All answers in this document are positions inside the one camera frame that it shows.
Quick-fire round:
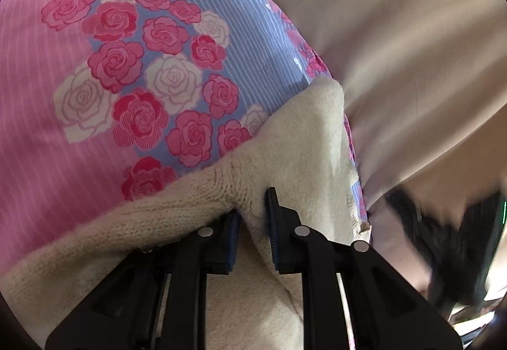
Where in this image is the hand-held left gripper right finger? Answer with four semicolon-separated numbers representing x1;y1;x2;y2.
265;187;462;350

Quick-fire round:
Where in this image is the beige cloth backdrop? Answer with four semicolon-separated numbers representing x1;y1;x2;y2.
238;0;507;313

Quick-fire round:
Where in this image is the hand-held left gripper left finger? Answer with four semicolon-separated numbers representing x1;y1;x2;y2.
45;209;243;350

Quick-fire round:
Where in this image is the cream knit sweater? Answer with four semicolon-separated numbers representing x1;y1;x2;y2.
0;76;373;350

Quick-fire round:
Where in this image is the pink floral bedsheet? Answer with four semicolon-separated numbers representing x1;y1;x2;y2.
0;0;375;350

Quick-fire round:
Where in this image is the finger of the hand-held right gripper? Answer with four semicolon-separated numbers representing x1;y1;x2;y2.
386;188;440;251
465;191;507;234

